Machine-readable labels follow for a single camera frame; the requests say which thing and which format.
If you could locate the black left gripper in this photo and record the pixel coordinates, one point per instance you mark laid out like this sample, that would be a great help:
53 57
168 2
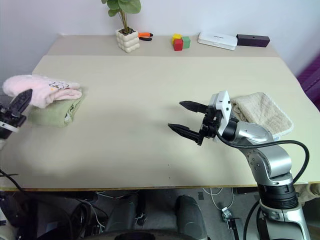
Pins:
11 117

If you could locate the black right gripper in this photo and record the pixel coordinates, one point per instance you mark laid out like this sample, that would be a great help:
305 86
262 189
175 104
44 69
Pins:
212 122

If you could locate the pink fluffy towel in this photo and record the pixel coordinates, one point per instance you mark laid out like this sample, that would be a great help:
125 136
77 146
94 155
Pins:
40 87

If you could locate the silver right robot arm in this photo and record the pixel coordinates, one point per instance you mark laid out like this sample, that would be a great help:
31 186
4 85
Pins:
275 160

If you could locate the green folded towel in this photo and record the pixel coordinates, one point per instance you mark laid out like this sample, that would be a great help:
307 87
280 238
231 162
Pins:
55 112

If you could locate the beige terry towel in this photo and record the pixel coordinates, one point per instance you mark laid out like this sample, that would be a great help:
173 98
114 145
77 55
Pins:
265 110

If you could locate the red block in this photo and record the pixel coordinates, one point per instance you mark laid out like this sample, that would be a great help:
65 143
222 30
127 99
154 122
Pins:
178 45

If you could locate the green block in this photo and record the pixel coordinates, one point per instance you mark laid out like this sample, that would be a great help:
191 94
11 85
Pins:
186 42

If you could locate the yellow block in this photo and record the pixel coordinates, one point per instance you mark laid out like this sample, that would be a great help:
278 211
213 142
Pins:
176 36

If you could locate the flat white box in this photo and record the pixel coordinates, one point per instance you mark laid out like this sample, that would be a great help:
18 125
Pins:
217 40

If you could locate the dark rounded shape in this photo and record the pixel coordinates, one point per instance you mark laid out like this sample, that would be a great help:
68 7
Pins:
191 215

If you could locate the long black box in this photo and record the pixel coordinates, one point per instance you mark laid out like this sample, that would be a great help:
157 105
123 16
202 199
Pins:
252 40

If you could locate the small metal clamp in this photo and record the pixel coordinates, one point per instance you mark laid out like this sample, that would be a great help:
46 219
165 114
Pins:
226 213

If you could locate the green plant in white pot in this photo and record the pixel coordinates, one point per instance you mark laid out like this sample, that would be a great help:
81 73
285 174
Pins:
126 40

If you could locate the purple ribbed object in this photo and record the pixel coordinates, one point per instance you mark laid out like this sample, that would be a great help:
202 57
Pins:
312 80

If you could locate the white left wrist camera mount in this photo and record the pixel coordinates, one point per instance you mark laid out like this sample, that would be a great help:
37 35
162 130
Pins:
5 131

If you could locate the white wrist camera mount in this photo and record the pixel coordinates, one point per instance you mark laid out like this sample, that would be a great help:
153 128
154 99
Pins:
5 131
224 105

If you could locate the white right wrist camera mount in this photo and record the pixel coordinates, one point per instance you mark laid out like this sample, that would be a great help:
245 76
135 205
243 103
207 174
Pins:
224 105

